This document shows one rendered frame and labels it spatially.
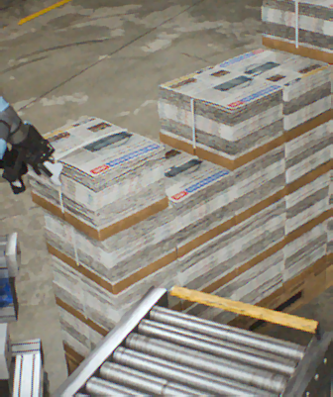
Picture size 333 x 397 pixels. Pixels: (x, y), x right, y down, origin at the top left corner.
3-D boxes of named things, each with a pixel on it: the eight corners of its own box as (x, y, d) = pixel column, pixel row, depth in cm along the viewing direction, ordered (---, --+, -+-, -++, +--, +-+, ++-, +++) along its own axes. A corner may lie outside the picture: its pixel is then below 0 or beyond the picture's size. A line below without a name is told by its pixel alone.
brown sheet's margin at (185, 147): (159, 142, 305) (159, 131, 303) (211, 118, 322) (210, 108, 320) (233, 171, 280) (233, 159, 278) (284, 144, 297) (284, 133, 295)
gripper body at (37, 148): (56, 151, 243) (37, 127, 235) (39, 172, 241) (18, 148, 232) (43, 145, 248) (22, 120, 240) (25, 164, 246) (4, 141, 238)
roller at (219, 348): (143, 328, 219) (142, 313, 217) (303, 374, 198) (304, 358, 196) (134, 338, 215) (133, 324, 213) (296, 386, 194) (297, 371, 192)
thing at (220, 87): (158, 87, 295) (158, 84, 294) (211, 66, 312) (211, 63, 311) (232, 112, 270) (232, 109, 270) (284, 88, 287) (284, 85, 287)
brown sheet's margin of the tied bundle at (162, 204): (68, 224, 255) (67, 212, 253) (137, 191, 271) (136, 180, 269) (100, 243, 244) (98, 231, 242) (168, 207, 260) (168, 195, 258)
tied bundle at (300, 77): (213, 119, 323) (211, 65, 312) (260, 97, 340) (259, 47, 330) (286, 145, 298) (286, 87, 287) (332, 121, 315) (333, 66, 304)
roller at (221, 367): (132, 338, 214) (128, 327, 211) (295, 386, 193) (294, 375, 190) (123, 351, 211) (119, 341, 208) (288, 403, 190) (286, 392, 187)
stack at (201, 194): (66, 378, 311) (37, 197, 273) (262, 258, 379) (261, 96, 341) (129, 429, 285) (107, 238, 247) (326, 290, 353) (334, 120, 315)
